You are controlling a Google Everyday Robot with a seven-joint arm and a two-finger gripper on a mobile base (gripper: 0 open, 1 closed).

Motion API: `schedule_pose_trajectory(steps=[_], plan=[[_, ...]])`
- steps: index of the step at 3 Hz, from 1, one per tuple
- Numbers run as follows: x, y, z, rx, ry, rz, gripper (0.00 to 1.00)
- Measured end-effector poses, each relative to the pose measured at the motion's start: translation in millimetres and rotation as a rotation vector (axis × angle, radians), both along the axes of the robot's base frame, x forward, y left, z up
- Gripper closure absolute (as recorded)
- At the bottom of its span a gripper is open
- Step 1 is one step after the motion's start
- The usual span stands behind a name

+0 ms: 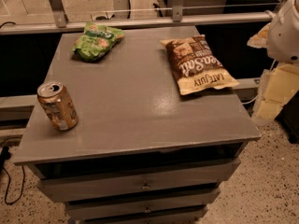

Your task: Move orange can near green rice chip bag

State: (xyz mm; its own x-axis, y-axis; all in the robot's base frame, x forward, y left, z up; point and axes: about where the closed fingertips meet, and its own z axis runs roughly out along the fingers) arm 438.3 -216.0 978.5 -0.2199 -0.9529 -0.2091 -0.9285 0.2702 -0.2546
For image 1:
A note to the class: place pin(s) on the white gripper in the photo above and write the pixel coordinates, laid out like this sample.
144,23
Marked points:
285,36

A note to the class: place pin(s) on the orange soda can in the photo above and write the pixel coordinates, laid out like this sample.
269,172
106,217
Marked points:
57,103

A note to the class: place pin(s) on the brown sea salt chip bag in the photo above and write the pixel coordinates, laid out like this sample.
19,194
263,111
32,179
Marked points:
194,66

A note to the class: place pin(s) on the green rice chip bag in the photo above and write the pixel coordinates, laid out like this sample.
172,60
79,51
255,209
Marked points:
96,41

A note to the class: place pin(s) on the grey drawer cabinet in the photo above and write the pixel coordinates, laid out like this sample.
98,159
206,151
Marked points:
141,153

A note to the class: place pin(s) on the grey metal railing frame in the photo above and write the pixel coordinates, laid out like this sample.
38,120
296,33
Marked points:
49,16

